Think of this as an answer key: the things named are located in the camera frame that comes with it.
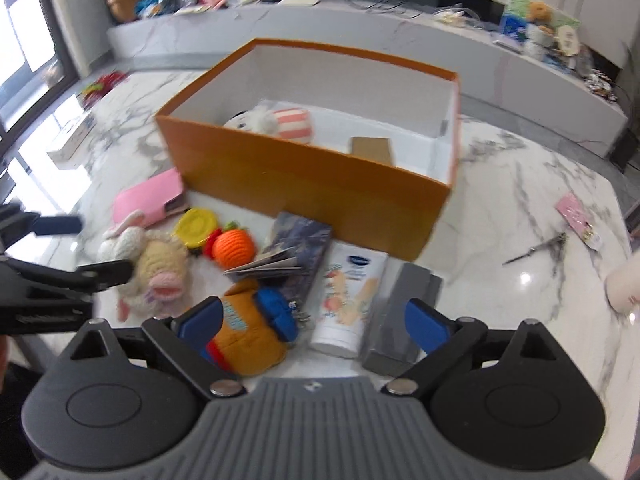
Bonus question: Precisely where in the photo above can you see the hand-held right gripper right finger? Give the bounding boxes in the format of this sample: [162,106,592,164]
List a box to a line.
[382,297,563,398]

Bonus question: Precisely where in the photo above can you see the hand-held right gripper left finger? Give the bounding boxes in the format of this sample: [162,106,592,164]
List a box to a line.
[65,296,248,401]

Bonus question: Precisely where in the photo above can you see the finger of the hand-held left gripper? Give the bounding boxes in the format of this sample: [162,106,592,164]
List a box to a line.
[0,203,84,248]
[0,257,134,292]

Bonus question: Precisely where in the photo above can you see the orange and blue plush toy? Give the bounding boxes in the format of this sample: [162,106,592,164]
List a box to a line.
[207,280,301,377]

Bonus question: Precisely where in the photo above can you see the white bunny plush toy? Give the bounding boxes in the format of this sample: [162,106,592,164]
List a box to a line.
[97,210,190,322]

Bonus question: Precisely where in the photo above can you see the white lotion tube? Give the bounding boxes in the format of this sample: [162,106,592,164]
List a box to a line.
[308,241,390,359]

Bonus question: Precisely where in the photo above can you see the pink case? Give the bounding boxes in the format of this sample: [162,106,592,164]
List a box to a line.
[112,167,190,226]

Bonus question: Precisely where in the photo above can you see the yellow tape measure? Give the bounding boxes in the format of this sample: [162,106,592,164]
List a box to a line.
[172,208,221,251]

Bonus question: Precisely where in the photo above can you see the white storage box orange rim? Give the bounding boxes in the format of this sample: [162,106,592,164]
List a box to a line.
[155,37,460,263]

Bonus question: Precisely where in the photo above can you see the grey rectangular box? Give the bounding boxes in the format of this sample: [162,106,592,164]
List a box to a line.
[361,262,443,377]

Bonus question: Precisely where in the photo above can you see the orange crochet carrot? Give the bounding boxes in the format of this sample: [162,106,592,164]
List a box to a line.
[202,222,257,267]

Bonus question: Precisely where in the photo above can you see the white flat box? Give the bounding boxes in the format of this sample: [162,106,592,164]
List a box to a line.
[46,115,96,161]

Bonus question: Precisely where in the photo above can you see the folded paper leaflet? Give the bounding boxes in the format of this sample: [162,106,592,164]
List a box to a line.
[223,247,304,284]

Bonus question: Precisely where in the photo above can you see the dark blue patterned packet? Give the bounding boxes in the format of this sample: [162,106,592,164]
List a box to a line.
[270,212,333,308]

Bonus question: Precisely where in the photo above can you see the metal scissors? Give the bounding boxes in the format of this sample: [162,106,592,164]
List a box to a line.
[502,232,568,266]

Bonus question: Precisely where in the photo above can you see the red toy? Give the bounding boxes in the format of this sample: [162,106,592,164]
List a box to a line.
[80,72,130,106]

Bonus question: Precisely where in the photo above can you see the brown cardboard piece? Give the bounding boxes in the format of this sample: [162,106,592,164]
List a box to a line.
[348,136,396,167]

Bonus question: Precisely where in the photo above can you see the pink card packet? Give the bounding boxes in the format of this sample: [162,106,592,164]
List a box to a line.
[555,194,606,250]

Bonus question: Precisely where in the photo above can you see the white cylindrical container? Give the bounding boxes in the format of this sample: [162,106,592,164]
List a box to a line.
[605,255,640,316]

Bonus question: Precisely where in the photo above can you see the pink striped plush toy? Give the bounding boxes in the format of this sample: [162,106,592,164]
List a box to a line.
[223,102,315,146]

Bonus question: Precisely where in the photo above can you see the cluster of small desk items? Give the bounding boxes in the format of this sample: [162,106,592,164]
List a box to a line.
[581,45,622,104]

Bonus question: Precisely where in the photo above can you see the blue printed box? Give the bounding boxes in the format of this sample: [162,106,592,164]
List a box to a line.
[500,12,528,43]

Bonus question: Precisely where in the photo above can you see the white crumpled bag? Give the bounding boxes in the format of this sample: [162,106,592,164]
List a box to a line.
[432,7,481,27]

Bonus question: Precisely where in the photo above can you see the round white clock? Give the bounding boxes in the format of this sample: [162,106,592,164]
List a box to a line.
[556,25,581,56]

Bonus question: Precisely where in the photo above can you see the black cables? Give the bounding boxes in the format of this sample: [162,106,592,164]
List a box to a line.
[369,0,432,19]

